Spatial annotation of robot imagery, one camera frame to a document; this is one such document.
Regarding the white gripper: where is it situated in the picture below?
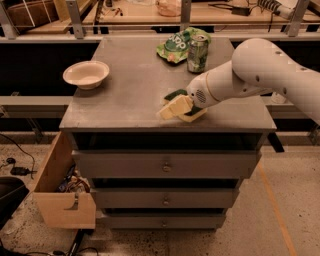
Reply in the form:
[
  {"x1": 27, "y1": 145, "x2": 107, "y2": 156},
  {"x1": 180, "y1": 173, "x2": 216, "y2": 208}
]
[{"x1": 158, "y1": 73, "x2": 214, "y2": 120}]

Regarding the green and yellow sponge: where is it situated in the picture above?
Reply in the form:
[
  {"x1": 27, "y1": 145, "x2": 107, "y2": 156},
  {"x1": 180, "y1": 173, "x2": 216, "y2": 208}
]
[{"x1": 163, "y1": 89, "x2": 206, "y2": 122}]

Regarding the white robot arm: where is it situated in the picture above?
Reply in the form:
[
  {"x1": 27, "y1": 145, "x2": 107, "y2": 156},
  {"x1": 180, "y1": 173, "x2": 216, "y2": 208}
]
[{"x1": 159, "y1": 38, "x2": 320, "y2": 123}]

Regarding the white paper bowl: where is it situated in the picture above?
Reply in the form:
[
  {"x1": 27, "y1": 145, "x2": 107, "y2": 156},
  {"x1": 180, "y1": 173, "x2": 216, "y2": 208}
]
[{"x1": 63, "y1": 61, "x2": 110, "y2": 90}]

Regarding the green soda can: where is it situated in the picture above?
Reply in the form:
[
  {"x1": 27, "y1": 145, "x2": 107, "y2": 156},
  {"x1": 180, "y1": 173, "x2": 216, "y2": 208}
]
[{"x1": 187, "y1": 35, "x2": 209, "y2": 73}]

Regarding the green chip bag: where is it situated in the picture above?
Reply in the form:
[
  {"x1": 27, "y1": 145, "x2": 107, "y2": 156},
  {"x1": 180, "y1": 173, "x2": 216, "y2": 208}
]
[{"x1": 156, "y1": 27, "x2": 211, "y2": 64}]

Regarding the grey drawer cabinet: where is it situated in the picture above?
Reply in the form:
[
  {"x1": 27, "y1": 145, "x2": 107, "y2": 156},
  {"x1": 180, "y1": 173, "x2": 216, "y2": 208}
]
[{"x1": 60, "y1": 38, "x2": 275, "y2": 220}]

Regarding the top grey drawer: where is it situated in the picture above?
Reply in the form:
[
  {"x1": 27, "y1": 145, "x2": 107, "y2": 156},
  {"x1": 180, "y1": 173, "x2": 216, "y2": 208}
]
[{"x1": 72, "y1": 150, "x2": 261, "y2": 178}]

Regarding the grey drawer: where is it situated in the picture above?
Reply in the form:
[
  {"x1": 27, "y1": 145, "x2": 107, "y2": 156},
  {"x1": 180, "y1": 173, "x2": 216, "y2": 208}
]
[
  {"x1": 99, "y1": 214, "x2": 226, "y2": 229},
  {"x1": 92, "y1": 188, "x2": 239, "y2": 208},
  {"x1": 72, "y1": 150, "x2": 261, "y2": 178}
]

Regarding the pink plastic bag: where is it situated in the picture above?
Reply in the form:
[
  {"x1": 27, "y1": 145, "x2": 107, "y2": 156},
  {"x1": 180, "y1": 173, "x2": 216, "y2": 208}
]
[{"x1": 155, "y1": 0, "x2": 181, "y2": 17}]

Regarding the middle grey drawer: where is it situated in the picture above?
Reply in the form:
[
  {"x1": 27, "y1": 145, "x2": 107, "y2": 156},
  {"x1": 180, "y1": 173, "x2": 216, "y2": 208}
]
[{"x1": 92, "y1": 188, "x2": 239, "y2": 208}]

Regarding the bottom grey drawer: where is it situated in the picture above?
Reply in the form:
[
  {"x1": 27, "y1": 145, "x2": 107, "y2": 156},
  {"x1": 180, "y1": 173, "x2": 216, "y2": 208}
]
[{"x1": 99, "y1": 214, "x2": 226, "y2": 229}]

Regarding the black adapter on bench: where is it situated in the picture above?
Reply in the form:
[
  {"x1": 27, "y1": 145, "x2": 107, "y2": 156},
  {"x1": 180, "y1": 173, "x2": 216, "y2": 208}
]
[{"x1": 231, "y1": 6, "x2": 250, "y2": 16}]

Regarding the wooden box with clutter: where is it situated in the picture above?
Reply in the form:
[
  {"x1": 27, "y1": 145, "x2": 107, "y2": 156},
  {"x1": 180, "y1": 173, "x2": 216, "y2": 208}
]
[{"x1": 33, "y1": 132, "x2": 96, "y2": 229}]

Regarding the black power adapter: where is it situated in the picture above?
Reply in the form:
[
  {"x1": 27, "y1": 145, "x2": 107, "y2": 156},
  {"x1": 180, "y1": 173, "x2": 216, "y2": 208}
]
[{"x1": 10, "y1": 167, "x2": 31, "y2": 176}]

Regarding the brown box on bench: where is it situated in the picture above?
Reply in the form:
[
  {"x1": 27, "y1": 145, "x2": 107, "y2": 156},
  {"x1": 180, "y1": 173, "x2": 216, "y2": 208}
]
[{"x1": 5, "y1": 0, "x2": 59, "y2": 33}]

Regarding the black object at left edge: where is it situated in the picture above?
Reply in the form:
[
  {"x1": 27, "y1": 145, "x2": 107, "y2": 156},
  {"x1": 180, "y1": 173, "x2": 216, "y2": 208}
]
[{"x1": 0, "y1": 177, "x2": 29, "y2": 230}]

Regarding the black cable on floor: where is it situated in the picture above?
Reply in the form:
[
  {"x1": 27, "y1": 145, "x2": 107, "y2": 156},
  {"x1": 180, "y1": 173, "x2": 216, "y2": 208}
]
[{"x1": 0, "y1": 132, "x2": 37, "y2": 181}]

